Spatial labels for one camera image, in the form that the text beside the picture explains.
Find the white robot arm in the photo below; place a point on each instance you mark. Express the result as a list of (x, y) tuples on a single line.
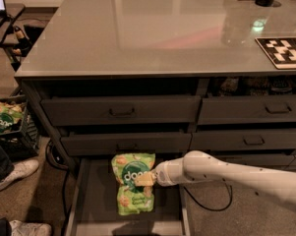
[(197, 166)]

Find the middle left drawer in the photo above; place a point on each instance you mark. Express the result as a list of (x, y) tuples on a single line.
[(93, 144)]

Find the grey drawer cabinet counter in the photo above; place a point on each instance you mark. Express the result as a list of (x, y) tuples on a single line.
[(204, 48)]

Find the black crate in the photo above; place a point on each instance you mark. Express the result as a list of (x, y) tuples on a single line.
[(24, 142)]

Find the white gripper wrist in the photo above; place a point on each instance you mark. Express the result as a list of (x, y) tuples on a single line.
[(163, 174)]

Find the black white marker board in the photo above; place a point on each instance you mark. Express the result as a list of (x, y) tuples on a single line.
[(281, 51)]

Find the open bottom left drawer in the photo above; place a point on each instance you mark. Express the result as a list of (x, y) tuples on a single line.
[(94, 210)]

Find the middle right drawer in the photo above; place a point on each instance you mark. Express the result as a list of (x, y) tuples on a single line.
[(244, 139)]

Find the white sneaker lower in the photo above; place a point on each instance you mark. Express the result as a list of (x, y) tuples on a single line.
[(20, 228)]

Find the top left drawer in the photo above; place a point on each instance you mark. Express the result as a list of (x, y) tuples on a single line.
[(73, 111)]

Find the green chip bag in crate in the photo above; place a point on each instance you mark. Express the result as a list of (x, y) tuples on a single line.
[(11, 116)]

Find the top right drawer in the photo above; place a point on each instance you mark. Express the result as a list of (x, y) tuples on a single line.
[(248, 109)]

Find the bottom right drawer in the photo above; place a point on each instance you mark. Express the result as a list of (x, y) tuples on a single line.
[(276, 161)]

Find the green rice chip bag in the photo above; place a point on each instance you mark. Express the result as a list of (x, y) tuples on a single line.
[(132, 199)]

